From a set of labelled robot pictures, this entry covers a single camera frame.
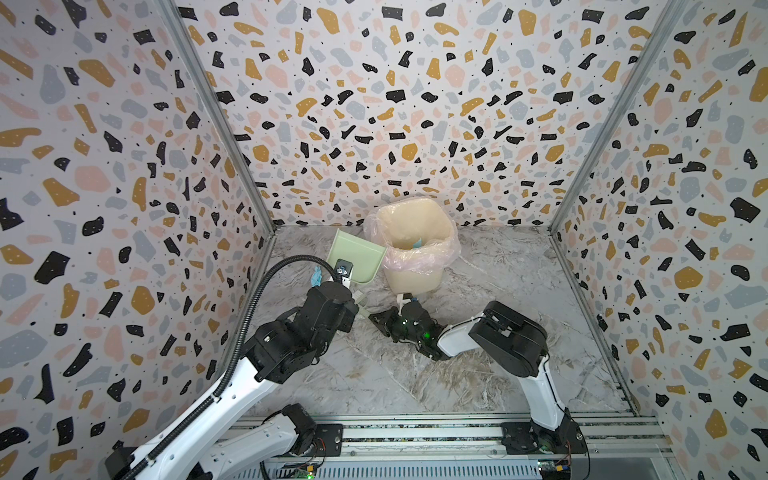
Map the green dustpan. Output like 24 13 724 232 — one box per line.
326 230 387 285

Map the cream trash bin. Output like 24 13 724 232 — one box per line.
365 197 461 296

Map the light blue scrap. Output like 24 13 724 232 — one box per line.
311 266 323 287

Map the green hand brush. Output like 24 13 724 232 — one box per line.
353 291 371 319

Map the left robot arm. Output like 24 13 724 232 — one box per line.
105 281 359 479

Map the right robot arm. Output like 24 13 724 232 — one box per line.
369 298 588 456

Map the pink plastic bin liner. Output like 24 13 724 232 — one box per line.
363 196 462 276

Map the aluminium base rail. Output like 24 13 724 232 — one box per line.
164 411 676 480

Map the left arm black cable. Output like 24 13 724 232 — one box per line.
119 254 340 480

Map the left corner aluminium post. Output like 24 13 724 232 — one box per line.
156 0 276 238

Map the corner aluminium post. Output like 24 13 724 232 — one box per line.
156 0 276 238
548 0 685 238

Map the right corner aluminium post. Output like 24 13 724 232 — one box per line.
548 0 685 238

